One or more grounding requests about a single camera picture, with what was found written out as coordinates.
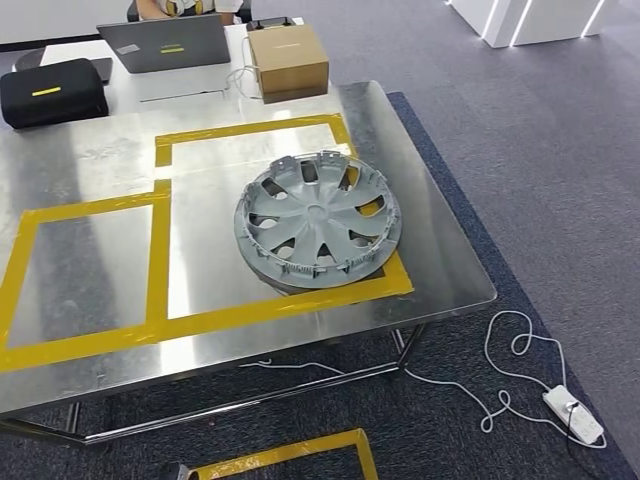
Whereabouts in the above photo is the grey plastic wheel cover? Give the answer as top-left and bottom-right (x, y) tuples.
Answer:
(233, 150), (403, 296)

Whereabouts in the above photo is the stainless steel workbench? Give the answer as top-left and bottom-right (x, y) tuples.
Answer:
(0, 80), (498, 448)

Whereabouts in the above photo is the cardboard box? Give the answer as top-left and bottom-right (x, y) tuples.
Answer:
(247, 23), (331, 105)

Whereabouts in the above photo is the yellow floor tape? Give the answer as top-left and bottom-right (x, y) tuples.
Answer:
(187, 428), (380, 480)

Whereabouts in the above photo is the black device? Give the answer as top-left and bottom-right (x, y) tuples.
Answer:
(246, 16), (297, 33)

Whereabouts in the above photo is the grey laptop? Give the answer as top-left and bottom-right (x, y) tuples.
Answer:
(96, 14), (232, 104)

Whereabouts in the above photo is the white desk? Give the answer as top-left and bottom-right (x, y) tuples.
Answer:
(39, 18), (306, 117)

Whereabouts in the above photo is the person at laptop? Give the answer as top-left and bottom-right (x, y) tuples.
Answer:
(126, 0), (254, 24)

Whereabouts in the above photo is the white floor plinth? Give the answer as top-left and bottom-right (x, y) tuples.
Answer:
(445, 0), (621, 49)

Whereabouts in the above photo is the white power strip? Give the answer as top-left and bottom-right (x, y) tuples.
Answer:
(542, 385), (605, 446)

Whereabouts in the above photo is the black zip case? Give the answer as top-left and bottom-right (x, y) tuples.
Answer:
(0, 58), (110, 131)

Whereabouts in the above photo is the white floor cable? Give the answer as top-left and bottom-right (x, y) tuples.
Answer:
(238, 359), (346, 377)

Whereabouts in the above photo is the white desk cable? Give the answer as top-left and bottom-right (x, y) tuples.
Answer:
(225, 36), (262, 101)

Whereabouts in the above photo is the white power strip cable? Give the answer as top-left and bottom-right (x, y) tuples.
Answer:
(404, 309), (608, 450)

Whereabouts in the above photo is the black power cable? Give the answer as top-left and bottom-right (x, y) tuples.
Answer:
(564, 400), (601, 480)

